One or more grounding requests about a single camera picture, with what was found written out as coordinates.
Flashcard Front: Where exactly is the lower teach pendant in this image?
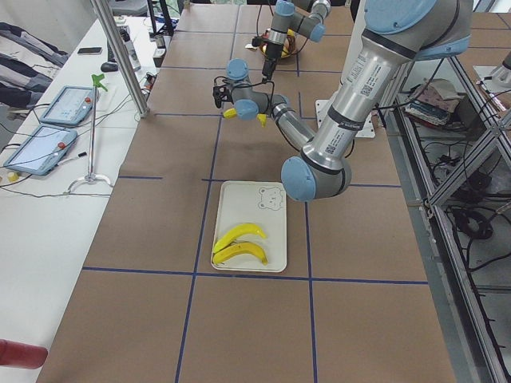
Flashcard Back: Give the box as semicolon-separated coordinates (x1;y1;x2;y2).
4;124;77;176

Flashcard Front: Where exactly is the metal cup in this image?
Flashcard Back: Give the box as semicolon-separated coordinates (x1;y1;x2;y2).
154;34;165;49

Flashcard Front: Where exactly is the brown wicker basket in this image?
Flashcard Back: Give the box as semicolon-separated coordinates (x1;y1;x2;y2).
259;30;299;60

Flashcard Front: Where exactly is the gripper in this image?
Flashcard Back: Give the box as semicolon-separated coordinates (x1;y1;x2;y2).
262;40;282;79
212;76;232;109

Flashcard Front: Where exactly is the black smartphone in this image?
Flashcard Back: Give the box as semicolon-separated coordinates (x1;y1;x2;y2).
77;46;102;55

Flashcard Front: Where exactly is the green reacher grabber tool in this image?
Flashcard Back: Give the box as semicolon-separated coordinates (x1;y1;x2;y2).
66;74;113;195

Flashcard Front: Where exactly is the upper teach pendant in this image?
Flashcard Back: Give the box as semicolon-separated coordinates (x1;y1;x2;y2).
39;85;93;127

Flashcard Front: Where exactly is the white rectangular tray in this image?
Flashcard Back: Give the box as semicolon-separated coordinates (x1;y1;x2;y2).
210;180;287;273

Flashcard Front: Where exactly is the aluminium frame post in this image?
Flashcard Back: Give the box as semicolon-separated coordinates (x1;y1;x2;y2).
91;0;149;118

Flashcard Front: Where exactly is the yellow banana black tip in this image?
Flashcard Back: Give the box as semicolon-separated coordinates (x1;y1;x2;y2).
212;242;268;265

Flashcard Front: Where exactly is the greenish yellow banana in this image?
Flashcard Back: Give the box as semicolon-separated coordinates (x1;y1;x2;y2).
212;223;267;254

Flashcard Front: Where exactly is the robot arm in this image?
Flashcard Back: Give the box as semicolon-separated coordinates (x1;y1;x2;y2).
212;1;473;202
262;0;331;80

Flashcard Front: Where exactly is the grey water bottle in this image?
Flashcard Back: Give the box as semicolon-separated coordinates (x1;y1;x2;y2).
119;27;141;72

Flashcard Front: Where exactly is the teach pendant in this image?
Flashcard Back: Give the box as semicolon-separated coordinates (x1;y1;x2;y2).
4;124;77;176
39;85;93;127

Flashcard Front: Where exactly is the red fire extinguisher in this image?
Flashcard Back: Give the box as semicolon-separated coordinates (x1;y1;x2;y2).
1;339;48;369

